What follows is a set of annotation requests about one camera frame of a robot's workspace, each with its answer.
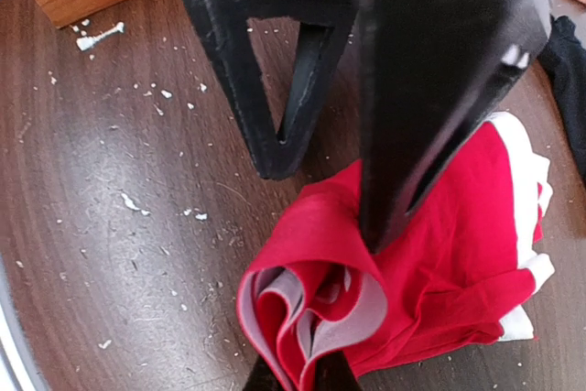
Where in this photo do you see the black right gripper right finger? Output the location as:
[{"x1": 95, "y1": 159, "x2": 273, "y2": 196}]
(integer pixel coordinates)
[{"x1": 314, "y1": 351, "x2": 360, "y2": 391}]

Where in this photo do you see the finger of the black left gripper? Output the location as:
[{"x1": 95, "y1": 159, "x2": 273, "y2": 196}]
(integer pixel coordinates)
[
  {"x1": 359, "y1": 0, "x2": 551, "y2": 254},
  {"x1": 182, "y1": 0, "x2": 359, "y2": 179}
]

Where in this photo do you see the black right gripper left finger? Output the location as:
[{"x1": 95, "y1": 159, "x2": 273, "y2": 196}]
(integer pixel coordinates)
[{"x1": 244, "y1": 356, "x2": 284, "y2": 391}]

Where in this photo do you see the red white underwear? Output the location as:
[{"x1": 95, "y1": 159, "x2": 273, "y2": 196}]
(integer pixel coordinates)
[{"x1": 236, "y1": 112, "x2": 555, "y2": 390}]

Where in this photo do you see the black white underwear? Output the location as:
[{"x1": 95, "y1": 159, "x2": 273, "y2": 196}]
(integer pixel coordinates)
[{"x1": 537, "y1": 16, "x2": 586, "y2": 180}]

